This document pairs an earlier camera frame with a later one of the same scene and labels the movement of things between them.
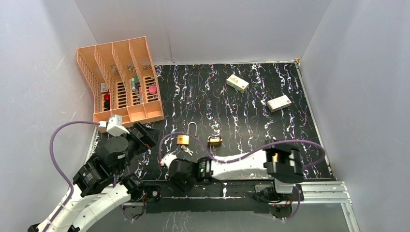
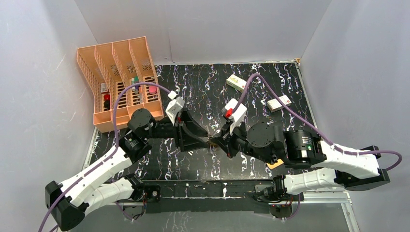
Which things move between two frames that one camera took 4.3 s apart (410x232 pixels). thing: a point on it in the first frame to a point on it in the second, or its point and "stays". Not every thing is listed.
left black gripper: x=139 y=139 to x=181 y=131
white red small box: x=279 y=103 stays
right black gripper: x=180 y=187 to x=226 y=141
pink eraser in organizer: x=153 y=89 stays
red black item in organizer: x=107 y=105 stays
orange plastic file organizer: x=122 y=76 stays
